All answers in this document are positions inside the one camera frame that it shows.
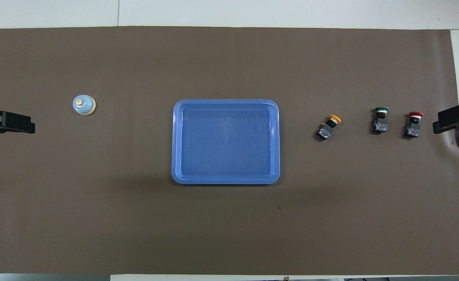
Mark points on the blue plastic tray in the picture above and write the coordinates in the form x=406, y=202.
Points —
x=225, y=144

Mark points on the red push button switch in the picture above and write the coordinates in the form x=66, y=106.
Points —
x=413, y=127

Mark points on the green push button switch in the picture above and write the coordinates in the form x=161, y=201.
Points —
x=380, y=123

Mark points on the light blue desk bell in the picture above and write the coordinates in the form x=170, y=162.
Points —
x=84, y=106

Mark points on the brown table mat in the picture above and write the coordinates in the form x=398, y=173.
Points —
x=135, y=218

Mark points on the yellow push button switch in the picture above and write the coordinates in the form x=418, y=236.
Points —
x=326, y=130

